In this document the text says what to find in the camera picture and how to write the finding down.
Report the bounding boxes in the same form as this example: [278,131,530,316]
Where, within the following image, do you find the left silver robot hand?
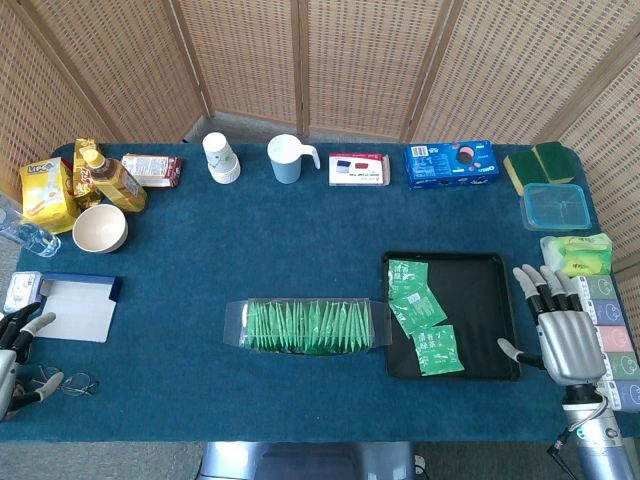
[0,301,66,422]

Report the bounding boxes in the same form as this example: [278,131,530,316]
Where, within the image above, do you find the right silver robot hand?
[497,265,608,386]

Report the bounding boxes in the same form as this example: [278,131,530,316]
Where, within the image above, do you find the transparent plastic tea box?
[222,296,394,357]

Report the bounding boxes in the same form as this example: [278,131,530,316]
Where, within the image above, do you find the pink printed packet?
[591,324,636,355]

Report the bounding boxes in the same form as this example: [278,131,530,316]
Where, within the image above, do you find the small purple box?
[579,298,627,327]

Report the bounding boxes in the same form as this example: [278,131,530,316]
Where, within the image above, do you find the small grey green box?
[570,274,617,302]

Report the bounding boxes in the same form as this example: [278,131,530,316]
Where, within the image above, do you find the blue printed packet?
[598,380,640,413]

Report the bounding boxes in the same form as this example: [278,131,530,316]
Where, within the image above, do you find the black rectangular tray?
[381,251,523,382]

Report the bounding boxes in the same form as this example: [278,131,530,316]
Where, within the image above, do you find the yellow Lipton tea box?
[18,156,82,236]

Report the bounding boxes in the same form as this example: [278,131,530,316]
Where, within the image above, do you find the blue Oreo cookie box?
[403,139,501,191]

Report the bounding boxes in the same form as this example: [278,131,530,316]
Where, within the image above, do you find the yellow label tea bottle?
[79,147,149,214]

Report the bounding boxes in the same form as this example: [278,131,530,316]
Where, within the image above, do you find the white red blue card box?
[328,152,392,188]

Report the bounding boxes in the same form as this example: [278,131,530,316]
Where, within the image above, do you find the small white tin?
[3,270,44,314]

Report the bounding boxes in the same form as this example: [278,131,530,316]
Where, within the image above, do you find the green wet wipes pack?
[539,233,614,279]

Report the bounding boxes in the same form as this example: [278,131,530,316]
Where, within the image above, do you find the blue lidded plastic container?
[520,182,588,232]

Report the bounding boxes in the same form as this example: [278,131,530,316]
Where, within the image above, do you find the clear plastic water bottle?
[0,193,62,259]

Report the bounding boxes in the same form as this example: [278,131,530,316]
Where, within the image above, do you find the white ceramic bowl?
[71,202,130,255]

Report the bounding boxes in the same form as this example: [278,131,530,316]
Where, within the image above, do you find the green yellow sponge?
[502,149,547,198]
[531,140,577,186]

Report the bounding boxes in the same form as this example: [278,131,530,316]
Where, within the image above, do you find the yellow snack packet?
[72,138,105,207]

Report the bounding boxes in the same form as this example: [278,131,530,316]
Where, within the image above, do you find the red white snack package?
[121,153,183,189]

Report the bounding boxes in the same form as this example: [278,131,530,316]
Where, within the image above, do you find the silver blue robot torso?
[198,441,419,480]

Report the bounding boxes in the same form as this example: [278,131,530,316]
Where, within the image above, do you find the blue carpet table cover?
[0,142,626,444]

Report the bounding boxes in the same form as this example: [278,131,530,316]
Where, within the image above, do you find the white paper cup stack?
[201,131,242,186]

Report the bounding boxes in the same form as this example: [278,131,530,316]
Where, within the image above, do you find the woven bamboo folding screen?
[0,0,640,275]

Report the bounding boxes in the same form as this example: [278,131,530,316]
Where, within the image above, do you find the thin frame eyeglasses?
[28,364,101,399]

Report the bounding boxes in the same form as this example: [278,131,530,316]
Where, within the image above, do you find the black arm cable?
[546,424,576,480]

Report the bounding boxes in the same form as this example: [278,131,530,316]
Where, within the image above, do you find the light blue handled mug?
[266,133,322,186]

